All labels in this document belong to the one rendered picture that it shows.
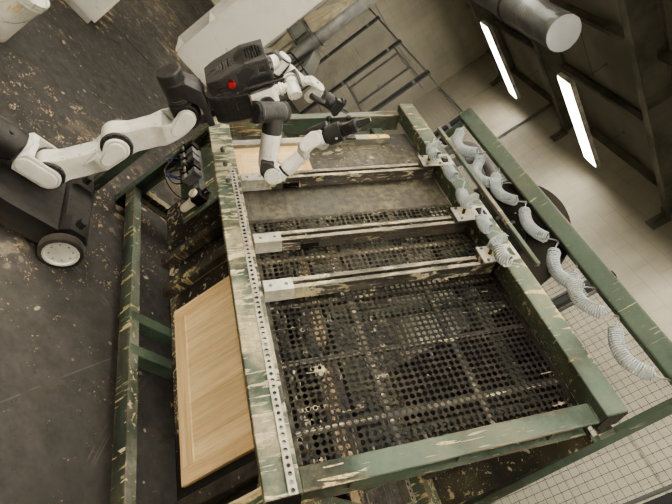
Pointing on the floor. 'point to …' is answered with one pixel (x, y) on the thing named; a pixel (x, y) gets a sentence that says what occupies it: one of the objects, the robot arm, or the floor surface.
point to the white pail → (18, 15)
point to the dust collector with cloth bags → (307, 37)
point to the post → (115, 170)
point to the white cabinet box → (236, 28)
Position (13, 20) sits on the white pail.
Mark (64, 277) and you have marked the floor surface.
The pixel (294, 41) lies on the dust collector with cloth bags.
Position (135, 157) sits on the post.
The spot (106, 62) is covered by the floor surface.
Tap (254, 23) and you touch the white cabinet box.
